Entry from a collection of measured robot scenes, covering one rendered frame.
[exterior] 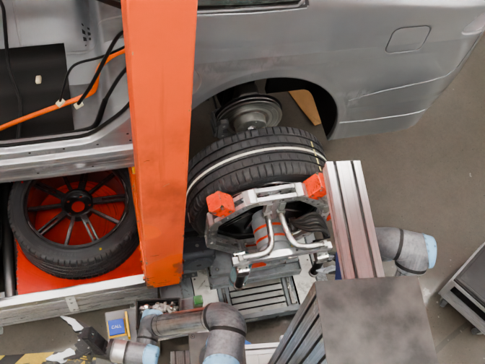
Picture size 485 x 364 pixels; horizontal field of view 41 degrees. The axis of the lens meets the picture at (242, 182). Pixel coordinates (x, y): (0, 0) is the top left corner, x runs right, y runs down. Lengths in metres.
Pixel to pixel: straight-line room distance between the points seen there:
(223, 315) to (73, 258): 1.27
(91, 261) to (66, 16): 1.22
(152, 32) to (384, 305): 0.82
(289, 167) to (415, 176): 1.69
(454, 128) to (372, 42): 1.90
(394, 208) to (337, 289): 2.56
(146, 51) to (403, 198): 2.74
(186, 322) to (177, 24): 1.04
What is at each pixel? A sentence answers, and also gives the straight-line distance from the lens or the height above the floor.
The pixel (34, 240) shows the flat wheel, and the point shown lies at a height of 0.50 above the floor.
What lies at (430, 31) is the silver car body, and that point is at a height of 1.50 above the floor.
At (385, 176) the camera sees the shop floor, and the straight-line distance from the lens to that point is 4.14.
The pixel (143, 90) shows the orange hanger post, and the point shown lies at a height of 2.03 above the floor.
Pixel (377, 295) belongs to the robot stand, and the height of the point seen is 2.03.
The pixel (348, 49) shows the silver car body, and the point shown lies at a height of 1.45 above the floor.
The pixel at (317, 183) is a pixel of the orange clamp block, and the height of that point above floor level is 1.15.
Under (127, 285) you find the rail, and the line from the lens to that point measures 3.21.
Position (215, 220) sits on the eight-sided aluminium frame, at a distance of 2.69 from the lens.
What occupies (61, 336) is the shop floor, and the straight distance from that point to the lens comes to 3.58.
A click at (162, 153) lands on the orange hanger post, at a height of 1.70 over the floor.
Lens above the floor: 3.41
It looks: 60 degrees down
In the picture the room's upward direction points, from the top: 12 degrees clockwise
